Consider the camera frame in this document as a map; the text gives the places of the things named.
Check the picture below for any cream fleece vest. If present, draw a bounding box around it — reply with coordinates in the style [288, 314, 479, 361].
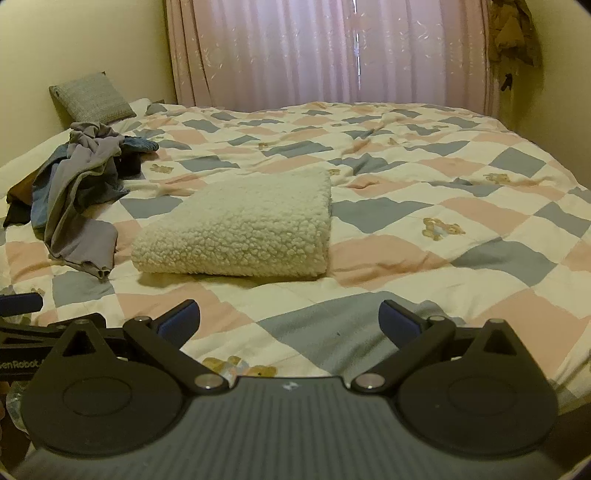
[131, 168, 332, 278]

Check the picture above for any grey clothes pile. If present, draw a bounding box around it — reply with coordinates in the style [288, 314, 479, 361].
[3, 122, 159, 280]

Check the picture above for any checkered quilt on bed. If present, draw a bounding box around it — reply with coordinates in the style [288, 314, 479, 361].
[1, 102, 590, 405]

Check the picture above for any grey square pillow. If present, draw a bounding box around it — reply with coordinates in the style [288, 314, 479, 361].
[49, 72, 136, 125]

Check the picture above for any pink curtain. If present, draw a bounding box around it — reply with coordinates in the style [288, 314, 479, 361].
[165, 0, 499, 116]

